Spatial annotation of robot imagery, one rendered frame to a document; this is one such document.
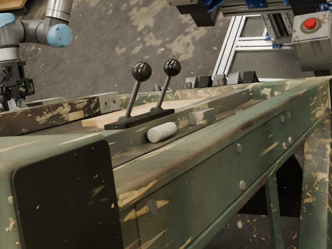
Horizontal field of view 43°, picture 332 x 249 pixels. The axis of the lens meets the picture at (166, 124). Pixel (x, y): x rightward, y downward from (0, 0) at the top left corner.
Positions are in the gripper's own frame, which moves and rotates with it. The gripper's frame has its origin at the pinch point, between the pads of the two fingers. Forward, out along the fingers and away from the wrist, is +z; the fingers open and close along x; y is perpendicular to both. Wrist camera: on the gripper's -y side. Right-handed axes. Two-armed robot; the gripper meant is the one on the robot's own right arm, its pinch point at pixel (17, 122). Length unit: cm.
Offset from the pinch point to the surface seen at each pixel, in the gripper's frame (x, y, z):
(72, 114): 10.2, 15.8, 0.1
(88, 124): -2.4, 33.4, 1.7
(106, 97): 29.7, 15.8, -3.3
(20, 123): -12.2, 16.5, -1.1
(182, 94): 39, 43, -1
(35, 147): -76, 94, -8
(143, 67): -31, 74, -13
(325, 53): 53, 91, -9
